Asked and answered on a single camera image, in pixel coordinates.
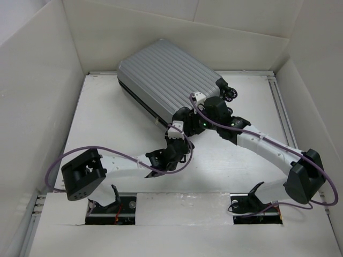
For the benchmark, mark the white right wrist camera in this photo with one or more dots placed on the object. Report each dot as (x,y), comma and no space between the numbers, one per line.
(198,99)

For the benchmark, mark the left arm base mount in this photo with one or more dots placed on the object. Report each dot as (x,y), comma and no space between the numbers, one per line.
(123,213)

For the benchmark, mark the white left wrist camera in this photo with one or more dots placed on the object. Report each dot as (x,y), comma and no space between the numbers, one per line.
(175,130)

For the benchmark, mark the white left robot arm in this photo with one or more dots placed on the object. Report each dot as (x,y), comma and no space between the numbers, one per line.
(93,173)

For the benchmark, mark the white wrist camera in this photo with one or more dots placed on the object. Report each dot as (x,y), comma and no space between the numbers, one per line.
(175,130)
(198,99)

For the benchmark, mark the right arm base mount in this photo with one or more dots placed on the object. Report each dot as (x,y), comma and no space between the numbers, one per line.
(248,209)

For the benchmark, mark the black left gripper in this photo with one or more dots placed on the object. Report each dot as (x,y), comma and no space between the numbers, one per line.
(168,140)

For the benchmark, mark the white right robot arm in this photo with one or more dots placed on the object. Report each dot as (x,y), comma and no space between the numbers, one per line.
(303,171)

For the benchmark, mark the grey hard-shell suitcase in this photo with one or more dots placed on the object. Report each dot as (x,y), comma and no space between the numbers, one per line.
(161,77)

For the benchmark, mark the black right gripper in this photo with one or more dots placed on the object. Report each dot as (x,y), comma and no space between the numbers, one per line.
(190,122)

